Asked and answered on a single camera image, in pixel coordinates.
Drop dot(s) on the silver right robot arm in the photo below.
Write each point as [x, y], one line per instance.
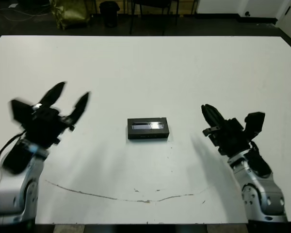
[262, 194]

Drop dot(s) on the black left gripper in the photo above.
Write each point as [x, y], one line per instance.
[44, 126]

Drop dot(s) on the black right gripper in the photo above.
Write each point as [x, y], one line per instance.
[230, 138]

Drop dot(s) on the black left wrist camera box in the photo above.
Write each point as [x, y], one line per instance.
[20, 111]

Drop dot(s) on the black waste bin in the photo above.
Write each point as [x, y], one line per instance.
[108, 14]

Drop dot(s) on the yellow-green plastic bag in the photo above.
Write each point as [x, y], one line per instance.
[70, 14]

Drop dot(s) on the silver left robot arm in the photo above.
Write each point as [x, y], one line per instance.
[17, 189]

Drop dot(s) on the black box lid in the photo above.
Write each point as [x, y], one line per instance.
[148, 131]

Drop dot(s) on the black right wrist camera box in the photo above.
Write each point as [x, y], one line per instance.
[255, 123]

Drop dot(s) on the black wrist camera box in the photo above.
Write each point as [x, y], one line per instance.
[20, 111]
[255, 123]

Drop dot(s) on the white paper sheet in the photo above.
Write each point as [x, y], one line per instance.
[13, 5]

